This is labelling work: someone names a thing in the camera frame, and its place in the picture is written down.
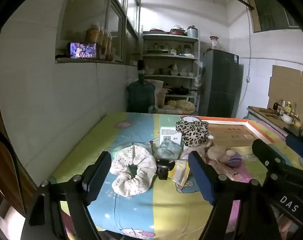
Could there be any translucent plastic bag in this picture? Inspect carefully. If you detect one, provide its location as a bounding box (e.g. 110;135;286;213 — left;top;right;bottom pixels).
155;89;168;108

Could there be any leopard print scrunchie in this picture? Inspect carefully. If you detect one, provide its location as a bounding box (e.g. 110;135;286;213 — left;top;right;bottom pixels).
176;120;210;148

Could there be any orange preserve bottle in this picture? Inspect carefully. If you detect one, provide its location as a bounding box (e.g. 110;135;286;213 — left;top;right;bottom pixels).
86;24;100;43
99;29;107;59
105;32;113;61

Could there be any grey framed interior window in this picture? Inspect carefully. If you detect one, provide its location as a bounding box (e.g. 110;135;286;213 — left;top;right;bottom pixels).
55;0;142;64

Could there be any yellow white packet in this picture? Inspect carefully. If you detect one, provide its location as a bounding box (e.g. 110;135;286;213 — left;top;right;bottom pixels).
168;160;192;187

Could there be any cardboard wall sheet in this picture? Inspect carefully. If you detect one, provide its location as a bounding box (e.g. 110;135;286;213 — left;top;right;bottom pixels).
268;65;303;110

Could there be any dark grey fridge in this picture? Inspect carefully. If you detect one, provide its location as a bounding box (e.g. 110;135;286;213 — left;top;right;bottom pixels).
198;49;240;118

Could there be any red lidded pot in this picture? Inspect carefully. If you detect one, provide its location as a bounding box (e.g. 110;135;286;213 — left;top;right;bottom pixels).
170;25;187;35

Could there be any glass jar with lid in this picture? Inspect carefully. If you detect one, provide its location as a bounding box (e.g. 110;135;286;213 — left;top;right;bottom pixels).
209;35;220;51

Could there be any white shelf rack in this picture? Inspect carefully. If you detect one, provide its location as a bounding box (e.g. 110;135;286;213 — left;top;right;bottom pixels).
142;32;200;113

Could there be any cardboard box orange rim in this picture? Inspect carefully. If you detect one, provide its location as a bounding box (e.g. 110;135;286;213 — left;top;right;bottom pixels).
198;116;278;148

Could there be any white floral scrunchie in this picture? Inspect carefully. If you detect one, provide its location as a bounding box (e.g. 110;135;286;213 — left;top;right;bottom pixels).
111;144;158;197

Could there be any high wall window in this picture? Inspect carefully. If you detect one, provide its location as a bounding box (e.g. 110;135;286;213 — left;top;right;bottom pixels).
245;0;302;33

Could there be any black stove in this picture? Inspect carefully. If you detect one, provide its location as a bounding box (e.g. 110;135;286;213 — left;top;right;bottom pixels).
283;126;302;137

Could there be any green white carton box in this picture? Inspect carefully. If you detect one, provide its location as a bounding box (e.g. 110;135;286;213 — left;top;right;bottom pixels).
159;115;189;147

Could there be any black water pump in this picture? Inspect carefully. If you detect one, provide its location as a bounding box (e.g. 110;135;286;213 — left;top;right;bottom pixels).
137;59;146;80

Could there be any white rice sack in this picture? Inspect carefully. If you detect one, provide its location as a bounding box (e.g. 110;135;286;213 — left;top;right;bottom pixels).
148;79;164;105

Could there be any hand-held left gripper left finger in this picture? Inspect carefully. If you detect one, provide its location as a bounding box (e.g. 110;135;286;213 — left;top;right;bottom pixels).
20;151;113;240

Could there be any black frying pan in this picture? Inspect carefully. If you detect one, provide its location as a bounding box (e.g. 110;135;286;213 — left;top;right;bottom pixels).
166;86;192;95

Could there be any kitchen counter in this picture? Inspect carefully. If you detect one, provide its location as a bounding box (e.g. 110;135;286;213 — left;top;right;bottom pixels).
247;106;303;140

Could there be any smartphone with lit screen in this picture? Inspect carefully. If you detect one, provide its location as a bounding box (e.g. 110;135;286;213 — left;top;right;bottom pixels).
67;42;100;59

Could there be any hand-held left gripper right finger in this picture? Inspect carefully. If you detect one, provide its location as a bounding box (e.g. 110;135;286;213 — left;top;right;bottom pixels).
188;151;283;240

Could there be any beige plush doll purple dress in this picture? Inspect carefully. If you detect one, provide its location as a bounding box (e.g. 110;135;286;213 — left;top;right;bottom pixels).
181;140;242;178

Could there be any black hair band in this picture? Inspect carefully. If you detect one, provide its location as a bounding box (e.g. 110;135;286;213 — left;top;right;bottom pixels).
155;159;175;180

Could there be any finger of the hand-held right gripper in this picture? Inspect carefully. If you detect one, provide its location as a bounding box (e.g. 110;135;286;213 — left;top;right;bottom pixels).
252;139;287;174
286;135;303;167

